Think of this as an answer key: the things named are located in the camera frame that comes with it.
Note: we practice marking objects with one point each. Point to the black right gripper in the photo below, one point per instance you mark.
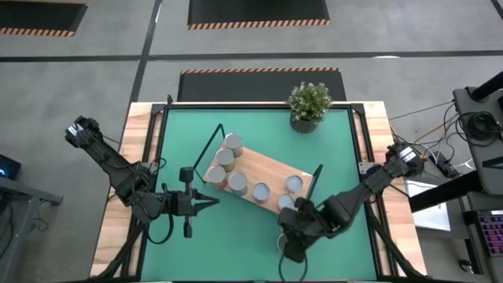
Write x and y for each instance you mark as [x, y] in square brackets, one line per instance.
[298, 232]

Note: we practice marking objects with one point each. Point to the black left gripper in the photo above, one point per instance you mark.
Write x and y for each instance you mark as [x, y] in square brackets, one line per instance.
[181, 203]

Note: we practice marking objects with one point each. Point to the blue Tomato tin can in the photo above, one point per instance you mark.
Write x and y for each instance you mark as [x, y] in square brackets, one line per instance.
[280, 243]

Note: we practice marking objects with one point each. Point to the orange Pineapple tin can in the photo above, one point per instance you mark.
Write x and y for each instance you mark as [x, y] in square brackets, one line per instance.
[216, 174]

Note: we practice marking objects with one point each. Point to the white and orange Oranges can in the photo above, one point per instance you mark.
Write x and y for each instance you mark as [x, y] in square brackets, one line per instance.
[285, 201]

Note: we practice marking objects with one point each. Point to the blue Cherries tin can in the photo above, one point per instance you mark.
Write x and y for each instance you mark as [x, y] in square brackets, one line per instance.
[238, 181]

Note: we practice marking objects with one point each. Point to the plain silver-lidded tin can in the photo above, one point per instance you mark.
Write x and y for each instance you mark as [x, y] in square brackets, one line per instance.
[294, 183]

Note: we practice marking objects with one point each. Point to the green Oranges tin can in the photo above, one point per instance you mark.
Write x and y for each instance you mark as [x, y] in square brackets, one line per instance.
[225, 156]

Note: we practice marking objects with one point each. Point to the red Mixed Fruit tin can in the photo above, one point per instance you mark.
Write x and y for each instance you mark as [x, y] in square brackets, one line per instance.
[261, 191]

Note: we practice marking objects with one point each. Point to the grey-blue labelled tin can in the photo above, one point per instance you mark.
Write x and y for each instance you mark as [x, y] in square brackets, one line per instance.
[233, 140]

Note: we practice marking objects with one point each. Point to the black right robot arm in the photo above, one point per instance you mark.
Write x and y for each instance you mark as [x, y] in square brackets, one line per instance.
[353, 196]

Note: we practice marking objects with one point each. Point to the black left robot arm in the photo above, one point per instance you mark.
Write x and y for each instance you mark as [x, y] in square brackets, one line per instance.
[118, 173]

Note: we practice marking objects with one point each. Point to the green table mat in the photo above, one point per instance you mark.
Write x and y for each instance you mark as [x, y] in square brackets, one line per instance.
[236, 251]

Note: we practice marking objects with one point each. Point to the black floor mat striped edge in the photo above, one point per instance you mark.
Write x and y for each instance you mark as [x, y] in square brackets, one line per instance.
[257, 9]
[39, 15]
[236, 86]

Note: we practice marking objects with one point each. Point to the potted plant in ribbed pot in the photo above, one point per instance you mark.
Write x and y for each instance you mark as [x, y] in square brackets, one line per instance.
[309, 102]

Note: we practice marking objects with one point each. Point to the white paper sheet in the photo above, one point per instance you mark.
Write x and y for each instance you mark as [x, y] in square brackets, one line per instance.
[432, 218]

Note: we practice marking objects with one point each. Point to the black support beam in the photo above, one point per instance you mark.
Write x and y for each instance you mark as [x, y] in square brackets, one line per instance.
[444, 194]

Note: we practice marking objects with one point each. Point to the black power adapter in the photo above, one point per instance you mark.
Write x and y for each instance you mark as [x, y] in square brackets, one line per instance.
[444, 167]

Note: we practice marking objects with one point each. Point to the grey metal stand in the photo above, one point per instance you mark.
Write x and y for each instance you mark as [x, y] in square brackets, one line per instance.
[23, 192]

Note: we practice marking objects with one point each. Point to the computer keyboard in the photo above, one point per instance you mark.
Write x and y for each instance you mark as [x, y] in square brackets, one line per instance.
[493, 234]

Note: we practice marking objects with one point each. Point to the black device with blue light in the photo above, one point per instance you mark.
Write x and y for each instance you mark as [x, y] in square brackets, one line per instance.
[8, 167]

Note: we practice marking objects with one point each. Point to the black pole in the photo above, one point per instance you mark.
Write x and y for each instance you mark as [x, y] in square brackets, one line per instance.
[487, 84]

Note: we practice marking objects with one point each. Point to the wooden shelf with black frame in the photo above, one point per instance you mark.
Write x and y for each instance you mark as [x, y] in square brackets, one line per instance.
[267, 169]

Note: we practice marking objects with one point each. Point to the black metal table frame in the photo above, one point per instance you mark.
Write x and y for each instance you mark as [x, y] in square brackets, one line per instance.
[158, 109]

